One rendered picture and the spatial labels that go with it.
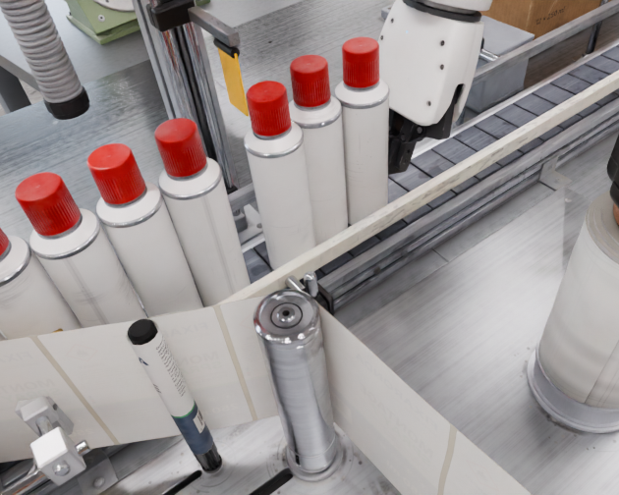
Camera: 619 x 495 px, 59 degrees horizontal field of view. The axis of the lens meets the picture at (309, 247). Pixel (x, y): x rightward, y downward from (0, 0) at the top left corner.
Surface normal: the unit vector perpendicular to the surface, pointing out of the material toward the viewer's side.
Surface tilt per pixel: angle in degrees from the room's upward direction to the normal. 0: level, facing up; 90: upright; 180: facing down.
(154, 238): 90
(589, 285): 87
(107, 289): 90
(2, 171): 0
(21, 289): 90
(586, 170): 0
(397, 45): 70
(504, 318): 0
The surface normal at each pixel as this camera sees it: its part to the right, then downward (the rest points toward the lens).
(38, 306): 0.81, 0.37
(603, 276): -0.88, 0.40
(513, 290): -0.09, -0.69
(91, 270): 0.63, 0.52
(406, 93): -0.78, 0.20
